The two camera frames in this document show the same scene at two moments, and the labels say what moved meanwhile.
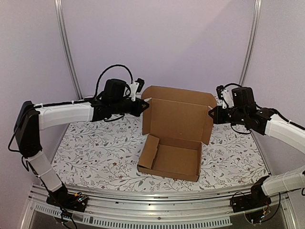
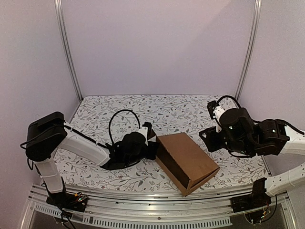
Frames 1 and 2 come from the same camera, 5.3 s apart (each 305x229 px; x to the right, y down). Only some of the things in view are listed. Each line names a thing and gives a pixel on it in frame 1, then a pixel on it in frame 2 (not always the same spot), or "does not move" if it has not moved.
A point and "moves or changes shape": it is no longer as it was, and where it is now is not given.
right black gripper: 219,115 to 213,139
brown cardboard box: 175,125 moves or changes shape
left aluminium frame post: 59,10 does not move
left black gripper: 138,110 to 153,147
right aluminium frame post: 252,41 does not move
